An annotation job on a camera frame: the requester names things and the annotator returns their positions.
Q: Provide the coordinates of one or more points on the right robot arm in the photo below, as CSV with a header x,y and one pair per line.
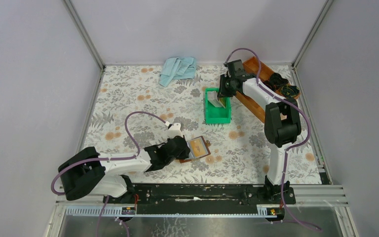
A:
x,y
282,123

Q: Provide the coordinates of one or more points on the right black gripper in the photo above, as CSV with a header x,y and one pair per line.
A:
x,y
222,92

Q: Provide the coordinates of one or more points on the floral table mat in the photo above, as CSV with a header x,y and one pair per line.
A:
x,y
131,106

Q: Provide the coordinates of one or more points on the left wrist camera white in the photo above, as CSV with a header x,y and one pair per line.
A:
x,y
174,130

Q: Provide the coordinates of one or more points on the green plastic basket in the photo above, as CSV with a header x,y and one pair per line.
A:
x,y
216,115

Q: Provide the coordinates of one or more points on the orange compartment tray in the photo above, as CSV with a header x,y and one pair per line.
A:
x,y
251,66

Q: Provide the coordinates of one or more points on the dark rolled sock top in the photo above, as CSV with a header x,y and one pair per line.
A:
x,y
276,82

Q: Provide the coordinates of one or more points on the dark rolled sock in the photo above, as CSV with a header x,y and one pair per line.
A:
x,y
289,91
276,82

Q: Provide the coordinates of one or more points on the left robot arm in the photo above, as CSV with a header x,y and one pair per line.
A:
x,y
91,172

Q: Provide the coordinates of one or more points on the silver credit card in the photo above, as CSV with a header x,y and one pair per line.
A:
x,y
213,98

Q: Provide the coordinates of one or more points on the dark rolled sock right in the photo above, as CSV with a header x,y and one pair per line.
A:
x,y
289,91

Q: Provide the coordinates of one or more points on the light blue cloth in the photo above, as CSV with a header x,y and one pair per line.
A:
x,y
177,68

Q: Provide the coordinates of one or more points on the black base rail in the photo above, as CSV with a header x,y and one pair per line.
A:
x,y
227,199

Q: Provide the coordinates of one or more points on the orange gold credit card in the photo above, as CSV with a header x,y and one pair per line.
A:
x,y
197,148

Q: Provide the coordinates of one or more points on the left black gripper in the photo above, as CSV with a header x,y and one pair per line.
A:
x,y
185,154

